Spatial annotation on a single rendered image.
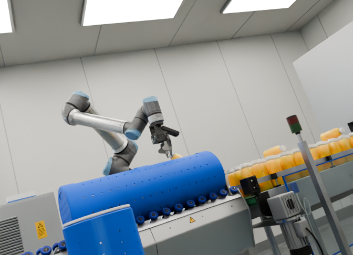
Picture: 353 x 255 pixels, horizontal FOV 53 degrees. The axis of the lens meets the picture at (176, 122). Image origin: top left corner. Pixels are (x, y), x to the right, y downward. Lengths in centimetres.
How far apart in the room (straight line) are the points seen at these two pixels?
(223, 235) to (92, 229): 86
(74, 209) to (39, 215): 175
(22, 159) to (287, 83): 442
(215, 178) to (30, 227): 193
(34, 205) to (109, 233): 211
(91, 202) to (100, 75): 370
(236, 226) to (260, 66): 463
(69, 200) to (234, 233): 91
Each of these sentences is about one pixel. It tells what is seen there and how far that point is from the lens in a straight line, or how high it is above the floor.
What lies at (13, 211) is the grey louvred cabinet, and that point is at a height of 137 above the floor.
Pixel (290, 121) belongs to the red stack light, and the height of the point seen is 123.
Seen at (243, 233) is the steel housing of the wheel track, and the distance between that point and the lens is 212.
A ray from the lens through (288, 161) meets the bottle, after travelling 233.
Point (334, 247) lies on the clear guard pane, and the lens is 231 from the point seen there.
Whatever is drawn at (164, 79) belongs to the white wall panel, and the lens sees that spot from 550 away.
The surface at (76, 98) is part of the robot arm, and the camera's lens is 254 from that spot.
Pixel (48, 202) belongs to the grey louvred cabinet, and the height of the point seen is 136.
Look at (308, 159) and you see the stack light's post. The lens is 216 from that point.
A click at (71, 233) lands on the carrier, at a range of 144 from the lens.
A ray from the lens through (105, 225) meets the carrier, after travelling 139.
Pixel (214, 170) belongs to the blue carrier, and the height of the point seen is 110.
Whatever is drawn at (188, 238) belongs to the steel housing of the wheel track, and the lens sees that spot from 190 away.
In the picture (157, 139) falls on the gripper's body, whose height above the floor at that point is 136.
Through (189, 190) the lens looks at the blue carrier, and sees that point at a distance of 194.
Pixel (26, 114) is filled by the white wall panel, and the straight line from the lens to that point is 501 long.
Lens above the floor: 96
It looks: 13 degrees up
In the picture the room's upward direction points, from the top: 18 degrees counter-clockwise
